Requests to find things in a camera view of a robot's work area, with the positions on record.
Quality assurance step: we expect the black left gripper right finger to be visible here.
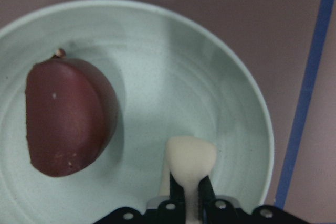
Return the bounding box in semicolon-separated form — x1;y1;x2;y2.
198;175;216;223

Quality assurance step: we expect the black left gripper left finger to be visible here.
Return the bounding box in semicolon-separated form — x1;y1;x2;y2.
169;172;186;224

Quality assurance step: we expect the white bun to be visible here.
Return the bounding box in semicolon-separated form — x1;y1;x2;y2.
159;136;217;223

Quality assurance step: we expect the light green plate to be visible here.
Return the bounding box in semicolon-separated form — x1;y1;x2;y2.
1;0;274;223

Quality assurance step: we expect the brown bun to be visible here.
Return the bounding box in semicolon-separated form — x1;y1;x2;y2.
25;49;119;177

